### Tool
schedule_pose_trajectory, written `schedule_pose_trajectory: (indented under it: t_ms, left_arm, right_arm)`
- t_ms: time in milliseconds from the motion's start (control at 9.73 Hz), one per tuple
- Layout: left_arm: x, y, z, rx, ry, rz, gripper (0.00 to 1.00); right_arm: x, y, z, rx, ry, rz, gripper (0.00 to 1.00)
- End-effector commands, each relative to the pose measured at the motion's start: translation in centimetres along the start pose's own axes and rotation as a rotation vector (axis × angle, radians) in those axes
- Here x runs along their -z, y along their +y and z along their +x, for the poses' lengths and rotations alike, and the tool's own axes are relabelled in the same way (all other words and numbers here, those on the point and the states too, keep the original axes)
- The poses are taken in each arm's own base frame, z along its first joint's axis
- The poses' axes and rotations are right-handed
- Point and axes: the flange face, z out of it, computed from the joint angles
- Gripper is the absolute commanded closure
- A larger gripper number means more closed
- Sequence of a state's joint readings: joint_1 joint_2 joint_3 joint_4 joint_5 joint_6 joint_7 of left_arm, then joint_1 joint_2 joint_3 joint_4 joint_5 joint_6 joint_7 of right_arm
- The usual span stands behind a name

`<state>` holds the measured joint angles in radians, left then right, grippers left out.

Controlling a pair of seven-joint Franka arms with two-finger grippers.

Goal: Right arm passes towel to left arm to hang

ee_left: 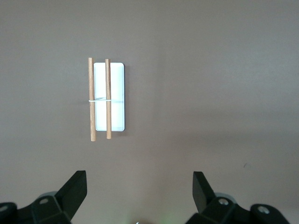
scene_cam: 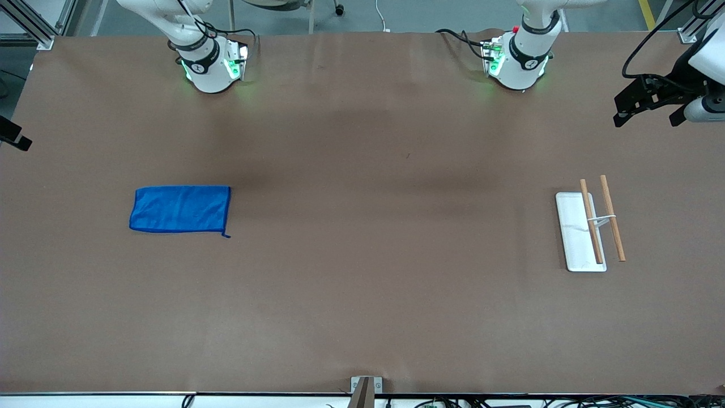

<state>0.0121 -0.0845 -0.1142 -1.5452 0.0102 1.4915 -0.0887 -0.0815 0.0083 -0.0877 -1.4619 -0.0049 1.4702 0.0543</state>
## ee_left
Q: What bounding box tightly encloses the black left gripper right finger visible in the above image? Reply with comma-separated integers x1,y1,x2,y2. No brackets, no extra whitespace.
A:
186,171,290,224

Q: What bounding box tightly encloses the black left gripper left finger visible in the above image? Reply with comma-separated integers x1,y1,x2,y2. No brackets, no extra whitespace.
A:
0,170,87,224

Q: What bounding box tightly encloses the white towel rack base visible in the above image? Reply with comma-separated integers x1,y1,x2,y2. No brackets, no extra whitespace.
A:
93,62,126,132

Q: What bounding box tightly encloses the wooden rack rod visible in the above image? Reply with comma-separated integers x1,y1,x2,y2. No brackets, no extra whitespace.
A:
105,58,112,140
88,57,97,142

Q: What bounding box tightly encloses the brown table cover sheet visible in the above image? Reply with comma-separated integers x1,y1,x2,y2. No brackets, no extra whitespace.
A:
0,0,299,224

